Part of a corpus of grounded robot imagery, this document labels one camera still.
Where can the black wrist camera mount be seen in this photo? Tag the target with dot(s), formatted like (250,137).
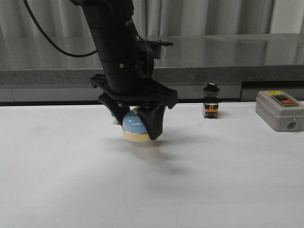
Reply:
(148,52)

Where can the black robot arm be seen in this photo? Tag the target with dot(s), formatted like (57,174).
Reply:
(113,32)

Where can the blue desk bell cream base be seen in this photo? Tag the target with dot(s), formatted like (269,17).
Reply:
(133,128)

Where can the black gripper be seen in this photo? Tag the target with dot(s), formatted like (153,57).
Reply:
(121,82)

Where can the green pushbutton switch white body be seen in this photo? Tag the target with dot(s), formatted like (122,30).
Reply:
(114,120)

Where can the grey push-button control box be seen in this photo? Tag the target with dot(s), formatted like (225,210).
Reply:
(280,111)

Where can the black rotary selector switch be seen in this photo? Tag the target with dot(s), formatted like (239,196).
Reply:
(211,102)

